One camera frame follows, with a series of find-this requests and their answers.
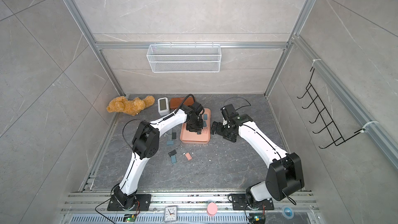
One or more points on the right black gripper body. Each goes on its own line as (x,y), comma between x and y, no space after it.
(224,130)

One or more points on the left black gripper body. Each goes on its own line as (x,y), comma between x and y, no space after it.
(197,125)

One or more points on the pink storage tray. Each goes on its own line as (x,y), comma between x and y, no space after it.
(191,137)

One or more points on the teal eraser pile bottom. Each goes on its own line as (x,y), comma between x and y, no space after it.
(173,159)

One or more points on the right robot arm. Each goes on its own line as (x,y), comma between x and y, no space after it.
(284,176)

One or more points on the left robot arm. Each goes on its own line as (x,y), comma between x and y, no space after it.
(145,144)

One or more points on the brown leather case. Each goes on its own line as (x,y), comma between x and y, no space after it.
(176,101)

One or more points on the white digital clock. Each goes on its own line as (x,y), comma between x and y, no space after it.
(163,106)

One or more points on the brown teddy bear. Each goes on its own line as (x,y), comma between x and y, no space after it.
(131,107)

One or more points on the pink round cap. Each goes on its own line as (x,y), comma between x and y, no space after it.
(212,209)

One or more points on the small analog clock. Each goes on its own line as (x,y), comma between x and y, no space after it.
(170,214)

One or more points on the blue tape roll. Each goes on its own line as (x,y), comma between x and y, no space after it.
(287,212)

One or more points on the white wire mesh basket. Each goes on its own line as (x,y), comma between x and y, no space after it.
(184,58)

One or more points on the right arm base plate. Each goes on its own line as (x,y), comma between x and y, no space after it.
(242,203)

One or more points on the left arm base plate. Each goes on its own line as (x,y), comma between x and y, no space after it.
(130,203)

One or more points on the black wire hook rack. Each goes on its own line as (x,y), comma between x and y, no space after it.
(324,116)

